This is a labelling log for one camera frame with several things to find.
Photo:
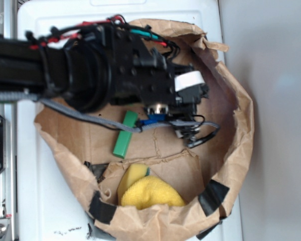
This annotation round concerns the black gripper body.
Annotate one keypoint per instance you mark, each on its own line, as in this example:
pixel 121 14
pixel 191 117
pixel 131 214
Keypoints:
pixel 130 73

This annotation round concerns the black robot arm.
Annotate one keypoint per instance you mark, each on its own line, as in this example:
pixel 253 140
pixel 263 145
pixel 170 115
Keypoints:
pixel 91 65

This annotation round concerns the green wooden block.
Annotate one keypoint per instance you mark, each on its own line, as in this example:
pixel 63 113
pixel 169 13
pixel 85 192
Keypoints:
pixel 124 137

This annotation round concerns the yellow sponge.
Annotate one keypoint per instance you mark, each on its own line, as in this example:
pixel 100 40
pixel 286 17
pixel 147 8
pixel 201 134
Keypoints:
pixel 132 174

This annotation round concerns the yellow microfiber cloth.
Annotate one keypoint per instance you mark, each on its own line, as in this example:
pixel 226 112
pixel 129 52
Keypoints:
pixel 149 191

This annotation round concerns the brown paper bag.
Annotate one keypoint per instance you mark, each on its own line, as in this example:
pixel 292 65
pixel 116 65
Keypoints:
pixel 208 177

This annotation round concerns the aluminium frame rail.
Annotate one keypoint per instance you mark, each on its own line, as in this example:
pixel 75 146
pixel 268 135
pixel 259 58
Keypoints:
pixel 8 188

